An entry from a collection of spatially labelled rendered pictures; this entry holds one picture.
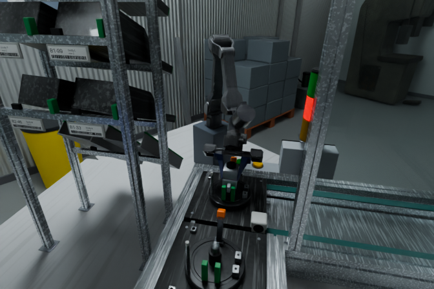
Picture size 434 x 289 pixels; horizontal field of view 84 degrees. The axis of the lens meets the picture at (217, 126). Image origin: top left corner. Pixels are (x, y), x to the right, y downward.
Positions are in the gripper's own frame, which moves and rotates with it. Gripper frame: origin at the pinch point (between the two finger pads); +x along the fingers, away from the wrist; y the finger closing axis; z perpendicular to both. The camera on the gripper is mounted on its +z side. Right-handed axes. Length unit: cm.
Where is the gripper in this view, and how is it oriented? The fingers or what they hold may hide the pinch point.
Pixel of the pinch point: (230, 168)
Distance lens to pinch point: 76.2
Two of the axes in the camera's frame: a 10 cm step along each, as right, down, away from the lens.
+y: 9.8, 0.9, -1.6
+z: -1.1, -4.0, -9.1
